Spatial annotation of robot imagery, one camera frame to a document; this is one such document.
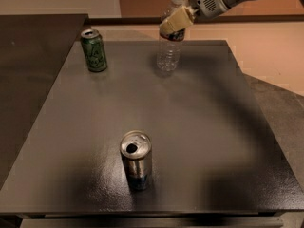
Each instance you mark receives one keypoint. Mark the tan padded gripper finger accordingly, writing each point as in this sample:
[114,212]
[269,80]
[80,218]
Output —
[181,18]

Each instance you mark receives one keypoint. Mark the clear plastic water bottle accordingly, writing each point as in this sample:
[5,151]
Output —
[170,45]

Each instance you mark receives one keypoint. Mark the green soda can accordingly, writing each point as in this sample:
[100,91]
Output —
[93,48]

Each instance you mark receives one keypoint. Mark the silver energy drink can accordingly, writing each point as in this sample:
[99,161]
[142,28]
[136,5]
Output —
[136,152]

